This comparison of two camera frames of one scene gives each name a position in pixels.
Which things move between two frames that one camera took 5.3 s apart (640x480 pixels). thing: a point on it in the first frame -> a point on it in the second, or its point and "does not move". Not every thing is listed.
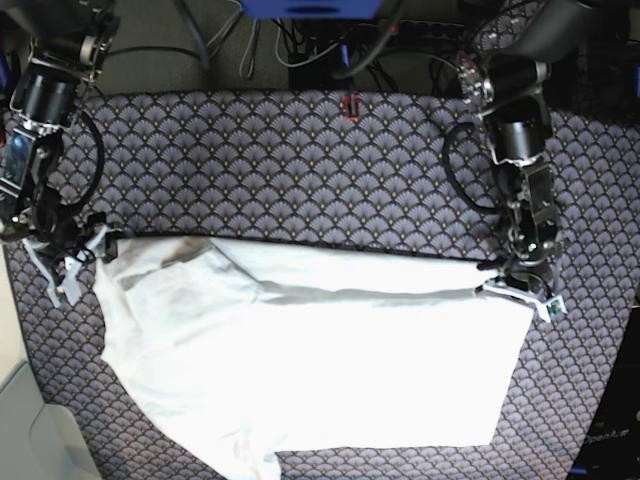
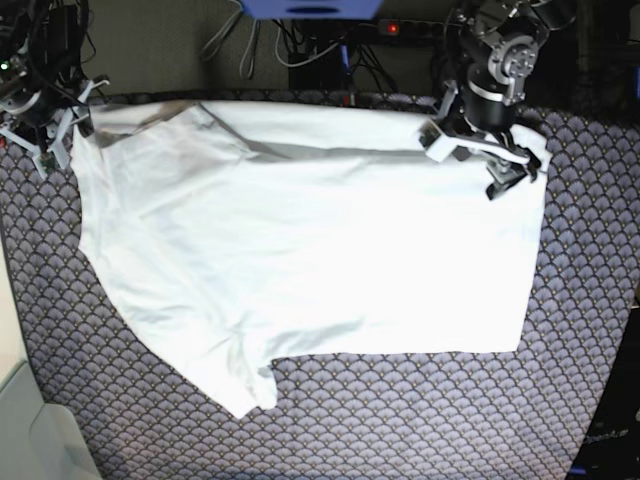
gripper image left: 52,226 -> 37,107
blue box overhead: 311,9 does not move
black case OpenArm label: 612,449 does not move
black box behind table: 321,54 does not move
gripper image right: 533,248 -> 488,111
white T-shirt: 253,347 -> 243,234
